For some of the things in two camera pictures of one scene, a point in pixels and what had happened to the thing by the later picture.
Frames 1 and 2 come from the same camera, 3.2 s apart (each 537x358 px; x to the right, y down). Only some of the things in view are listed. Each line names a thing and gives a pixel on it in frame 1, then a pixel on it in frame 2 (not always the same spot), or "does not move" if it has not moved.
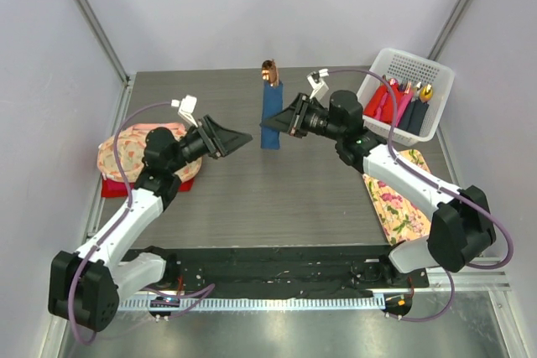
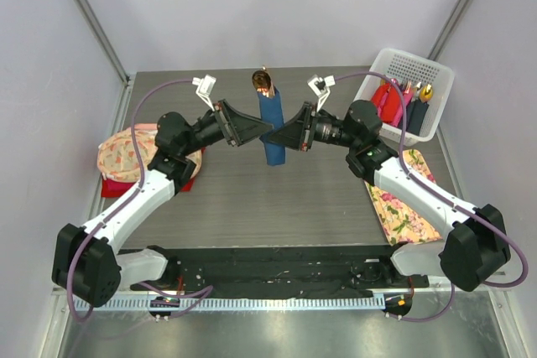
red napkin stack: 115,189 does not move
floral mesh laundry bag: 131,149 does not move
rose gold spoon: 269,72 → 262,83
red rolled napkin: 380,104 does not move
